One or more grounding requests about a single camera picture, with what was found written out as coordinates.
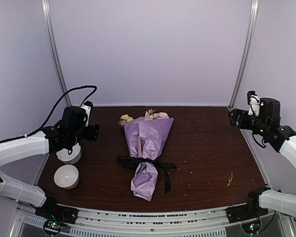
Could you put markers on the right aluminium corner post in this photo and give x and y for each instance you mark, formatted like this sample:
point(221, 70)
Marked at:
point(251, 28)

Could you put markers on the aluminium front rail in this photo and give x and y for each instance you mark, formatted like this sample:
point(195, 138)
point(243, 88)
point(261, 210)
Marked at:
point(212, 222)

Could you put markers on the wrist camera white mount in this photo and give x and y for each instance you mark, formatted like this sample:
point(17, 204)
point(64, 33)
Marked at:
point(87, 107)
point(253, 102)

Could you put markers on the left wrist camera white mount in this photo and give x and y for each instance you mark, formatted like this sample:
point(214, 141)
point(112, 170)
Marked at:
point(87, 107)

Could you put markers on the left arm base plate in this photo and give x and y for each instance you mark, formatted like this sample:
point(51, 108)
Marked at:
point(61, 214)

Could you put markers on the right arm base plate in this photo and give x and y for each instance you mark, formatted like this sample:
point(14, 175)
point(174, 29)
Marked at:
point(243, 213)

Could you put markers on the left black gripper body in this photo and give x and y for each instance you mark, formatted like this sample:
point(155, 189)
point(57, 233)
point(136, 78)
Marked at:
point(88, 136)

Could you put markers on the fallen green stem piece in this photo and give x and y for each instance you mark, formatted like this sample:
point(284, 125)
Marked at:
point(230, 179)

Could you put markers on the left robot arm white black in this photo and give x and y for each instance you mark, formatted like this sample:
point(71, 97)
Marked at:
point(62, 139)

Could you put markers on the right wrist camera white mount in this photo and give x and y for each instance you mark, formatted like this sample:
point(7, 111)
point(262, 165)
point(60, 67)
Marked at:
point(253, 102)

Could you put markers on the pink rose flower stem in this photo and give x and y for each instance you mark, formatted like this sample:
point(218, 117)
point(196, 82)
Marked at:
point(153, 115)

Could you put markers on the purple pink wrapping paper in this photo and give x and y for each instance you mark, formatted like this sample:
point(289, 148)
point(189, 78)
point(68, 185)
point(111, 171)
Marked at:
point(146, 138)

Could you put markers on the white round bowl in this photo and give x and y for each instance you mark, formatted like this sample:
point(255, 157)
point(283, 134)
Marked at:
point(66, 177)

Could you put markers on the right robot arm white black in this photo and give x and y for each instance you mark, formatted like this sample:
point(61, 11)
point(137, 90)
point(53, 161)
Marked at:
point(263, 119)

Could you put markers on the cream rose flower stem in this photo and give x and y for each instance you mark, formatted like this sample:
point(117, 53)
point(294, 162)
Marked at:
point(125, 119)

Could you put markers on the aluminium corner post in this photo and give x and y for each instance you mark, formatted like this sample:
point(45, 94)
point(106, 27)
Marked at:
point(53, 46)
point(251, 28)

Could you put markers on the black printed ribbon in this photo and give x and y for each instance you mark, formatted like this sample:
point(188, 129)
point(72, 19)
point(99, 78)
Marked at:
point(146, 173)

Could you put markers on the left aluminium corner post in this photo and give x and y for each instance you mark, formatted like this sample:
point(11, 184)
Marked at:
point(53, 46)

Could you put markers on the white scalloped bowl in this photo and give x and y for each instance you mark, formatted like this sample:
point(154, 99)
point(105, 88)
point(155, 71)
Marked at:
point(70, 156)

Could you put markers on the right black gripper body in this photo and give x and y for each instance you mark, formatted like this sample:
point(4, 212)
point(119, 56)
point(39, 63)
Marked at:
point(245, 125)

